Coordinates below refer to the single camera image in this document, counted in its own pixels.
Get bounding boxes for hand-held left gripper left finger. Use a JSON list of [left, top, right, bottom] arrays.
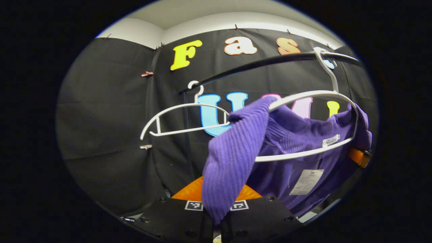
[[133, 175, 214, 243]]

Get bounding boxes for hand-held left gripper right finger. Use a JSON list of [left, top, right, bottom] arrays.
[[221, 184, 304, 243]]

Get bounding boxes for white wide clothes hanger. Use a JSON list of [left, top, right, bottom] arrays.
[[255, 47, 360, 163]]

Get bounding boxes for purple knit cardigan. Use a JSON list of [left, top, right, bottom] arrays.
[[201, 96, 373, 226]]

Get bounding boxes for black clothes rail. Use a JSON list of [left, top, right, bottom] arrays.
[[178, 51, 363, 95]]

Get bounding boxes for black backdrop cloth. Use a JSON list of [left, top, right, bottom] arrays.
[[56, 29, 378, 216]]

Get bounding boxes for white small clothes hanger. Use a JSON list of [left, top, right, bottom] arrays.
[[140, 80, 232, 140]]

